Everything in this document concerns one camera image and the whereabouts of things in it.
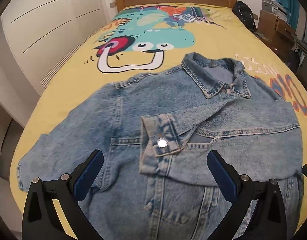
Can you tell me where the white wardrobe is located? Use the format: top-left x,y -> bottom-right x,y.
1,0 -> 119,96

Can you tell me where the white printer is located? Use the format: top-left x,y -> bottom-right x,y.
261,0 -> 286,16

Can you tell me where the black backpack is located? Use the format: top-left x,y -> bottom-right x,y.
232,1 -> 258,32

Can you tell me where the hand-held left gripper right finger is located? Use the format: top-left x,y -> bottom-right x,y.
207,150 -> 287,240

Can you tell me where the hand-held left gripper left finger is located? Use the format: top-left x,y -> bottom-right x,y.
22,149 -> 111,240

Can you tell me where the yellow printed bedspread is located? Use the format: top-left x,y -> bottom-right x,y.
9,2 -> 307,240

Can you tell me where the blue denim jacket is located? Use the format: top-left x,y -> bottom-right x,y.
17,52 -> 305,240

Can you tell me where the brown cardboard box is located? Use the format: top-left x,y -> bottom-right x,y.
257,9 -> 297,43

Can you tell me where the teal curtain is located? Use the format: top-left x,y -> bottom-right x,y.
275,0 -> 301,28

